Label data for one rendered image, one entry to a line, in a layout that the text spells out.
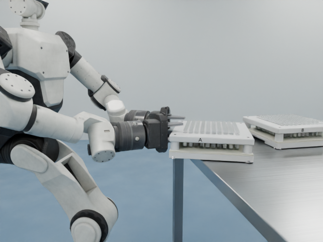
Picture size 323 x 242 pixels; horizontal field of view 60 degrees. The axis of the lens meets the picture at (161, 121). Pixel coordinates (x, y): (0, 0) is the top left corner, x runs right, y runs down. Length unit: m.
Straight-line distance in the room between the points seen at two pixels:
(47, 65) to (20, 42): 0.11
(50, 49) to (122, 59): 3.51
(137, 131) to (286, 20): 4.37
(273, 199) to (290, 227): 0.11
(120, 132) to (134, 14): 3.85
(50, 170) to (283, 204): 0.76
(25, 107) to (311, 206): 0.64
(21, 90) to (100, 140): 0.24
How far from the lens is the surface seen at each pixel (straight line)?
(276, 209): 0.61
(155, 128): 0.84
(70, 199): 1.10
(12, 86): 0.68
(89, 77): 1.28
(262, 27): 4.84
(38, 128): 0.71
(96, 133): 0.80
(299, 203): 0.65
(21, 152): 1.09
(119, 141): 0.80
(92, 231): 1.07
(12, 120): 0.70
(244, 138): 0.84
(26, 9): 1.07
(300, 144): 1.07
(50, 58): 1.04
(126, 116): 1.03
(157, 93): 4.50
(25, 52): 0.98
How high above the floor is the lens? 1.16
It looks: 11 degrees down
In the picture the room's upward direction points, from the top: straight up
